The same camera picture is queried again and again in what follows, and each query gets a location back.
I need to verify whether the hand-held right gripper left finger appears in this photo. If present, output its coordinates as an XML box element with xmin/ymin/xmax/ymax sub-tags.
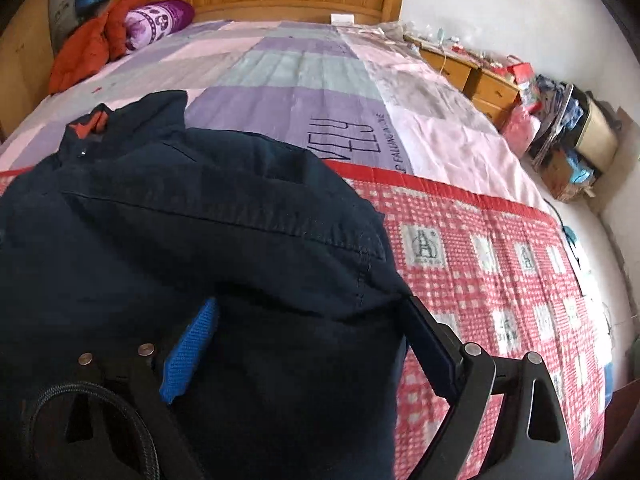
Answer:
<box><xmin>20</xmin><ymin>296</ymin><xmax>219</xmax><ymax>480</ymax></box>

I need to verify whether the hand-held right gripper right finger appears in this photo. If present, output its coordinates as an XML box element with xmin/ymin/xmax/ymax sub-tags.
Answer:
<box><xmin>398</xmin><ymin>295</ymin><xmax>576</xmax><ymax>480</ymax></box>

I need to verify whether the navy blue jacket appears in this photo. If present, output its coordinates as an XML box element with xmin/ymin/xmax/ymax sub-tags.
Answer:
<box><xmin>0</xmin><ymin>89</ymin><xmax>413</xmax><ymax>480</ymax></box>

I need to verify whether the red checkered blanket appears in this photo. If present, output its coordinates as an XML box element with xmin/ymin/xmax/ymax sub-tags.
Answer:
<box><xmin>0</xmin><ymin>160</ymin><xmax>616</xmax><ymax>480</ymax></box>

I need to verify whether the cardboard box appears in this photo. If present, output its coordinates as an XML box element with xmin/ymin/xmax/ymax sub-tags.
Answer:
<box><xmin>542</xmin><ymin>150</ymin><xmax>601</xmax><ymax>203</ymax></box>

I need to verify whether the pink plastic bag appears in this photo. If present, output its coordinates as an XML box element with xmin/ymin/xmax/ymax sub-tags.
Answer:
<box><xmin>500</xmin><ymin>105</ymin><xmax>543</xmax><ymax>158</ymax></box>

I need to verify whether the wooden nightstand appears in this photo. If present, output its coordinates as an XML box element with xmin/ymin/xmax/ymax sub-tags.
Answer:
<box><xmin>405</xmin><ymin>35</ymin><xmax>523</xmax><ymax>121</ymax></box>

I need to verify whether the stack of printed bags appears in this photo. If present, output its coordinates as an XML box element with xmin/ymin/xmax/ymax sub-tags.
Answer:
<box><xmin>530</xmin><ymin>75</ymin><xmax>586</xmax><ymax>171</ymax></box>

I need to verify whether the beige bag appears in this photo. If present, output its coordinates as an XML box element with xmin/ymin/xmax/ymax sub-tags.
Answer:
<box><xmin>572</xmin><ymin>92</ymin><xmax>621</xmax><ymax>173</ymax></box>

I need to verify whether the pastel patchwork bed sheet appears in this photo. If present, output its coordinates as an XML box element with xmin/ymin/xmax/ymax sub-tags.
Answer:
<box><xmin>0</xmin><ymin>20</ymin><xmax>551</xmax><ymax>211</ymax></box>

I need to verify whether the pile of small clutter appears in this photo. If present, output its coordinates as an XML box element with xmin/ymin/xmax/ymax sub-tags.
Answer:
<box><xmin>380</xmin><ymin>20</ymin><xmax>536</xmax><ymax>86</ymax></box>

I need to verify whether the orange-red padded garment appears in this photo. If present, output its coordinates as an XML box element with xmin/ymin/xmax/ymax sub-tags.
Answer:
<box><xmin>48</xmin><ymin>0</ymin><xmax>151</xmax><ymax>96</ymax></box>

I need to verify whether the wooden wardrobe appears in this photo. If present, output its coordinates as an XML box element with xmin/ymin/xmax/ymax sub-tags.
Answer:
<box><xmin>0</xmin><ymin>10</ymin><xmax>53</xmax><ymax>136</ymax></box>

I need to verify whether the black braided cable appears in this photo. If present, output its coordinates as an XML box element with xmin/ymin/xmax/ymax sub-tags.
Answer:
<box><xmin>20</xmin><ymin>382</ymin><xmax>161</xmax><ymax>480</ymax></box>

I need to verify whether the teal cable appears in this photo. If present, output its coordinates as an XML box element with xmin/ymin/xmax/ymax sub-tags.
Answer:
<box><xmin>545</xmin><ymin>200</ymin><xmax>591</xmax><ymax>281</ymax></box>

